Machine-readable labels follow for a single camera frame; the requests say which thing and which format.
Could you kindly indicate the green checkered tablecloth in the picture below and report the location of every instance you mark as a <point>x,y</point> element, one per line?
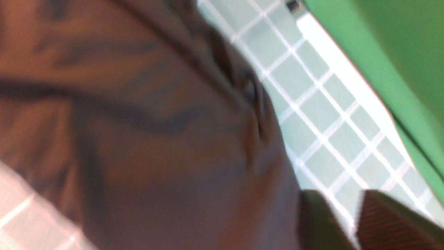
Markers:
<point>336,133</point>

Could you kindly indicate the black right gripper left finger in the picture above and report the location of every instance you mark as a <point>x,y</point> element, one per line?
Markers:
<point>318,227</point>

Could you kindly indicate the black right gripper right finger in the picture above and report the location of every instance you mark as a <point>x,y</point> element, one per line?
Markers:
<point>386,224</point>

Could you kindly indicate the dark gray long-sleeve shirt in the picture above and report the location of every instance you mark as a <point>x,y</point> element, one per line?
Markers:
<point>142,124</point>

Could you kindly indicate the green backdrop cloth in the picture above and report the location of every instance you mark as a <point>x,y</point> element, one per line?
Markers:
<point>397,45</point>

